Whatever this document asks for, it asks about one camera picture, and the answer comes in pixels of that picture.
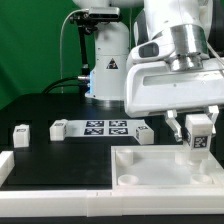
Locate grey cable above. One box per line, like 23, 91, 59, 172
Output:
59, 9, 88, 95

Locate white fiducial marker sheet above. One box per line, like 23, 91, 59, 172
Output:
66, 119, 147, 137

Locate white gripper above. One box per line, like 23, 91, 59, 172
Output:
124, 41, 224, 142

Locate white square tabletop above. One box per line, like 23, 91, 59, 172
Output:
111, 145, 224, 189

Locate white U-shaped fence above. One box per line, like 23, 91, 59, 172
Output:
0, 151, 224, 217

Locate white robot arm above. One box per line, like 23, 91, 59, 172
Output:
73, 0, 224, 140

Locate black camera on stand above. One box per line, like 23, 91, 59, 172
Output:
69, 7, 121, 35

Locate black cables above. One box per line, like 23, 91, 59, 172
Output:
41, 76, 88, 94

